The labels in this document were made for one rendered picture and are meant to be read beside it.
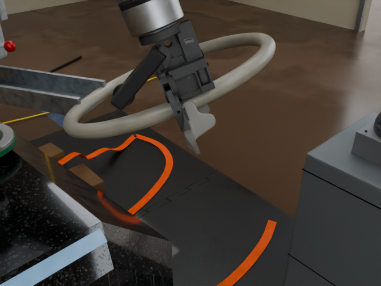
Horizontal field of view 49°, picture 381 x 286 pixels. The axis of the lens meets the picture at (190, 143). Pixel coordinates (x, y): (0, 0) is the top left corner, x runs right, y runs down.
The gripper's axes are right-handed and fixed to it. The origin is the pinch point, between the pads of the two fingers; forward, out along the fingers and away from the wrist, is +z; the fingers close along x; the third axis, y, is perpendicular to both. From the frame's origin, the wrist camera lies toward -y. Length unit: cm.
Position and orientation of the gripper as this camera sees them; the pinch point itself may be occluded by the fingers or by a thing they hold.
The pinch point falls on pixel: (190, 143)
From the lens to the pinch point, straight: 73.5
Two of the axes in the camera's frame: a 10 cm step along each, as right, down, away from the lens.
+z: 3.5, 8.6, 3.7
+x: -1.0, -3.5, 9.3
